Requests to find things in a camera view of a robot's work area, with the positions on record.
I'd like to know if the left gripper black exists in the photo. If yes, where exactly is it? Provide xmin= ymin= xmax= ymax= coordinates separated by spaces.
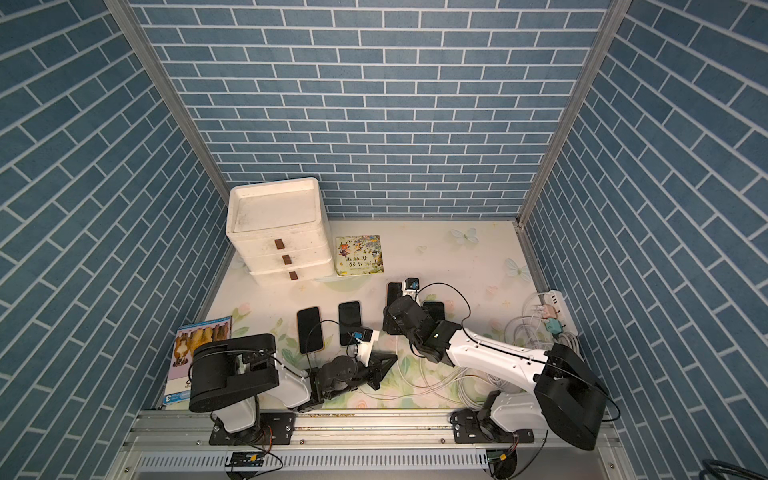
xmin=323 ymin=354 xmax=399 ymax=402

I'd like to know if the phone green case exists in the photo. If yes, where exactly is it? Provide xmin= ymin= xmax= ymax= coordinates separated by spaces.
xmin=338 ymin=301 xmax=362 ymax=346
xmin=422 ymin=301 xmax=446 ymax=322

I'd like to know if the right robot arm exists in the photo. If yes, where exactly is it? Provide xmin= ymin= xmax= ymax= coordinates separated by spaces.
xmin=383 ymin=296 xmax=610 ymax=451

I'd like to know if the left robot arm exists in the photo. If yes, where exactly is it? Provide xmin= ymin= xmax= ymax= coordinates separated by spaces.
xmin=188 ymin=334 xmax=398 ymax=435

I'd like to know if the green picture book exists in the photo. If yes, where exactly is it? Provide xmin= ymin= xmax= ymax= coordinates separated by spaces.
xmin=335 ymin=235 xmax=384 ymax=277

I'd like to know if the white three-drawer cabinet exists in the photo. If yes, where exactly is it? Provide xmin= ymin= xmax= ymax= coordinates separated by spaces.
xmin=226 ymin=177 xmax=335 ymax=286

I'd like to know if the blue picture book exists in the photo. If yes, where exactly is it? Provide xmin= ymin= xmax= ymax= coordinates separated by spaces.
xmin=162 ymin=316 xmax=232 ymax=406

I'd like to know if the white power strip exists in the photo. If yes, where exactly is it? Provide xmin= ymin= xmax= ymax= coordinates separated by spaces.
xmin=538 ymin=290 xmax=579 ymax=335

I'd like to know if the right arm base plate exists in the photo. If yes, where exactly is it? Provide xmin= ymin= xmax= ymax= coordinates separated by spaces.
xmin=449 ymin=408 xmax=535 ymax=444

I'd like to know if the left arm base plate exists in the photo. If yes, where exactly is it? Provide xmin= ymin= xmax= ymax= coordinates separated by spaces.
xmin=208 ymin=411 xmax=296 ymax=448

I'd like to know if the white power strip cord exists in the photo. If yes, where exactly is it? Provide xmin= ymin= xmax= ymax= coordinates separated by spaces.
xmin=503 ymin=293 xmax=583 ymax=361

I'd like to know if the aluminium mounting rail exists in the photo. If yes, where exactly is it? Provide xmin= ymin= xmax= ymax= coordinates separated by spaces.
xmin=107 ymin=409 xmax=634 ymax=479

